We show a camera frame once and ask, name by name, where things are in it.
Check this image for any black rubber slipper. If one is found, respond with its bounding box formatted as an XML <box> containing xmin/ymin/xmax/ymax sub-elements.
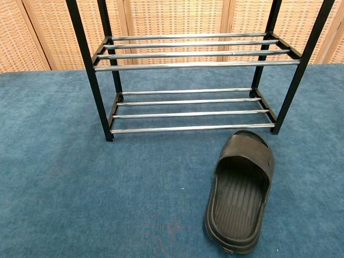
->
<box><xmin>204</xmin><ymin>130</ymin><xmax>275</xmax><ymax>255</ymax></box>

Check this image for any blue table cloth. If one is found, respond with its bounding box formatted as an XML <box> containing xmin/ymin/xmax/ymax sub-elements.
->
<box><xmin>0</xmin><ymin>63</ymin><xmax>344</xmax><ymax>258</ymax></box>

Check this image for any woven wicker folding screen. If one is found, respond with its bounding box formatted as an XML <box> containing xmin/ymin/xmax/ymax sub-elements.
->
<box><xmin>0</xmin><ymin>0</ymin><xmax>344</xmax><ymax>74</ymax></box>

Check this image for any black and chrome shoe rack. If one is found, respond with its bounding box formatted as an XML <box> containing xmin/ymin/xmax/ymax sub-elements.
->
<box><xmin>66</xmin><ymin>0</ymin><xmax>336</xmax><ymax>142</ymax></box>

